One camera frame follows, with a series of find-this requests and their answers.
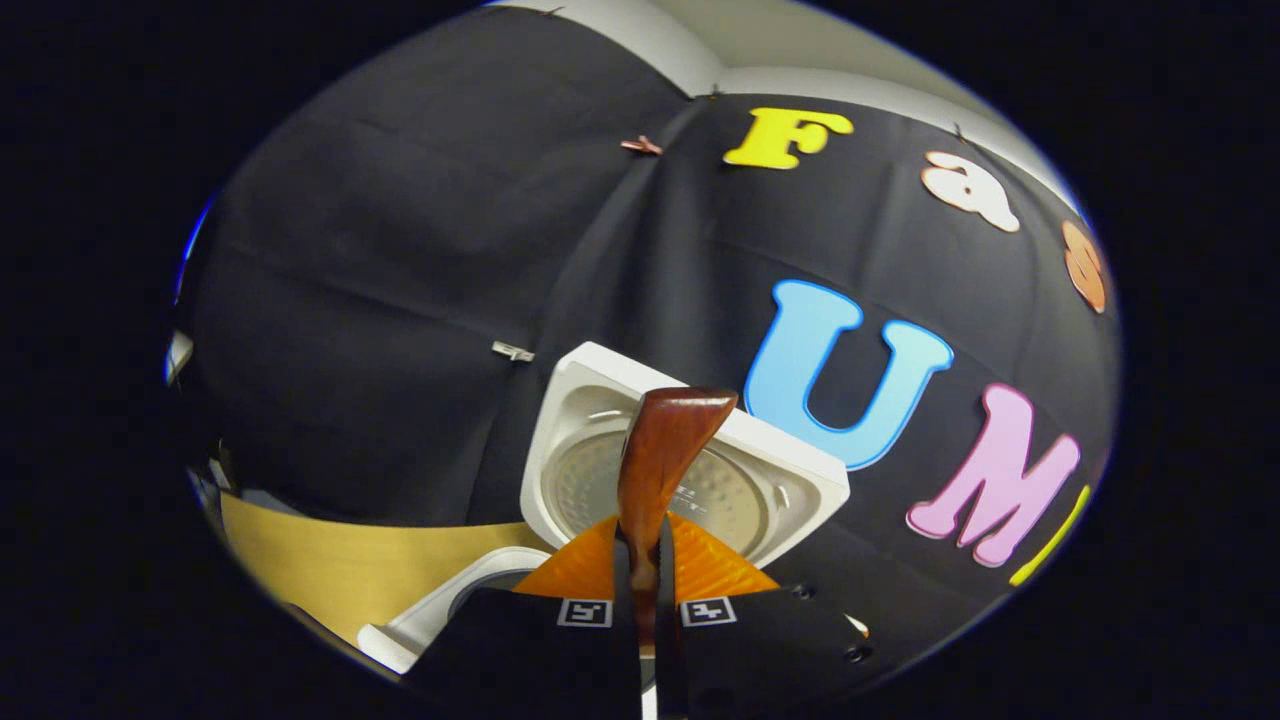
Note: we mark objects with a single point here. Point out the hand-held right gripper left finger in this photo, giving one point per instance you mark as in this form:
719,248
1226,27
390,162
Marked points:
625,680

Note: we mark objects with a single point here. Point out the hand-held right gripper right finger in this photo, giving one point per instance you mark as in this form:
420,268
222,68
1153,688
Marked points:
672,680

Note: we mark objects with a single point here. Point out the brown wooden spoon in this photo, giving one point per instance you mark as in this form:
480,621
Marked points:
660,450

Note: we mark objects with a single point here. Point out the white rice cooker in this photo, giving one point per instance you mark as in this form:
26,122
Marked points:
790,480

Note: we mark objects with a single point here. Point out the silver cloth clip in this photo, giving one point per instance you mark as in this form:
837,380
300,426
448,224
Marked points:
513,352

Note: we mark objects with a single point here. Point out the pink cloth clip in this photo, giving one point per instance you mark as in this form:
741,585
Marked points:
641,146

